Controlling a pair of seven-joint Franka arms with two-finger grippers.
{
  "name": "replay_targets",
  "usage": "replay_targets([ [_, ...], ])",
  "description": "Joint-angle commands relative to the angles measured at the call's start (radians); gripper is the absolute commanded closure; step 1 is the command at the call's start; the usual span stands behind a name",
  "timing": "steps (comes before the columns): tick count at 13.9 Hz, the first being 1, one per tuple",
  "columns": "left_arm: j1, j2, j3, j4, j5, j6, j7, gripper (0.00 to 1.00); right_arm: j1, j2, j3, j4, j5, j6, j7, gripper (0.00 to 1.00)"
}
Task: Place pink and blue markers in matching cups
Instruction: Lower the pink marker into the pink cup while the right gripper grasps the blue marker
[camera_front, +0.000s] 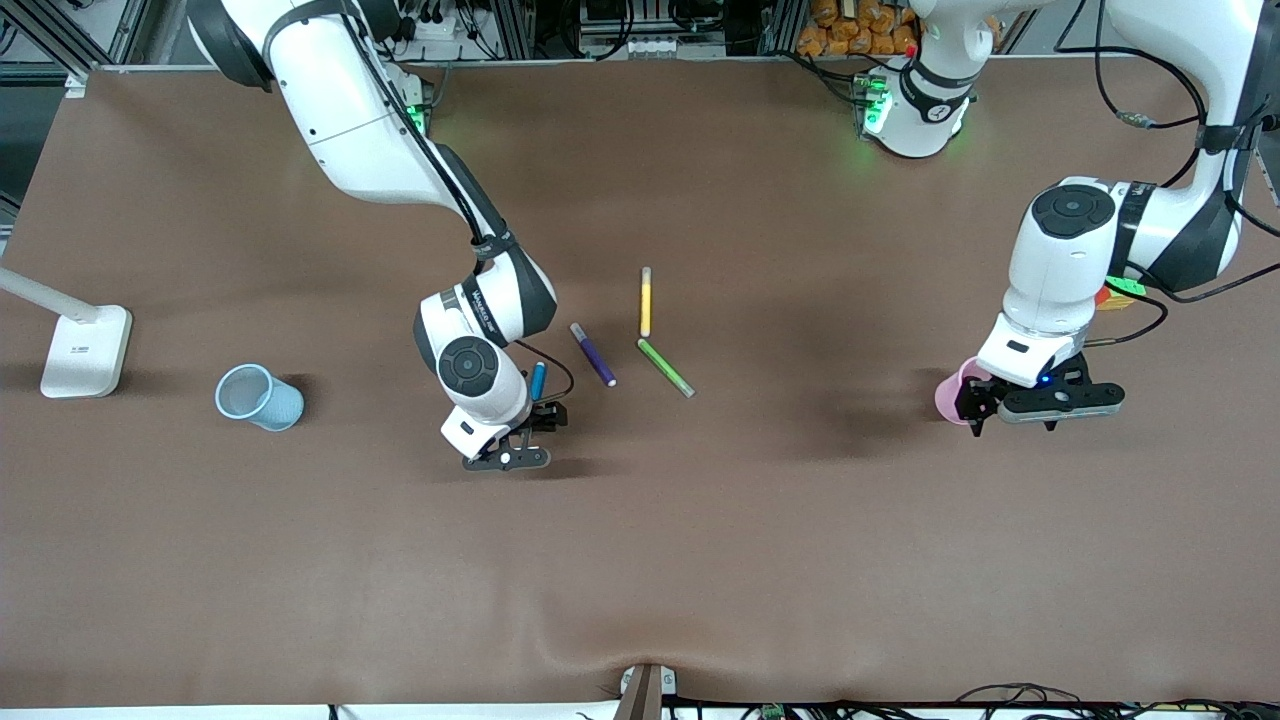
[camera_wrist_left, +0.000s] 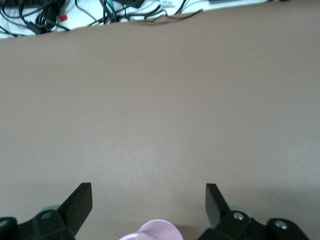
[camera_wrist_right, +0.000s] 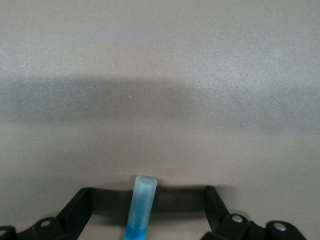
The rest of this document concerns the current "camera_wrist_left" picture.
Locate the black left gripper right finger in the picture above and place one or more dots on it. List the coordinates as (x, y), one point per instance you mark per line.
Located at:
(225, 225)

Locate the pink mesh cup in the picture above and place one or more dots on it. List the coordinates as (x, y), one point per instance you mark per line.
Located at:
(162, 228)

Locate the brown table mat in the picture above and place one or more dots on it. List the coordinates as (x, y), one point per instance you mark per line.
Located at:
(160, 112)

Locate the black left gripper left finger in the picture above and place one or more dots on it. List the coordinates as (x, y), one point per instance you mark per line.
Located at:
(62, 220)

